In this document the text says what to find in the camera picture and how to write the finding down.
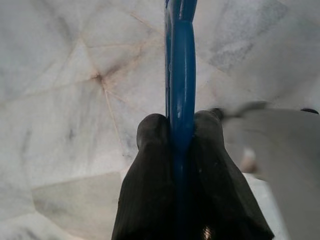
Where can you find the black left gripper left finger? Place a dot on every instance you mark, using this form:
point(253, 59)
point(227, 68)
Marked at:
point(147, 187)

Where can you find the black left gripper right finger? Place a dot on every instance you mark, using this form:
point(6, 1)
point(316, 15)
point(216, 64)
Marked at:
point(217, 187)

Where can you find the blue plastic hanger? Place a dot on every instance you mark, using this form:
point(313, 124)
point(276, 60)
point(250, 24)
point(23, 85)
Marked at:
point(183, 75)

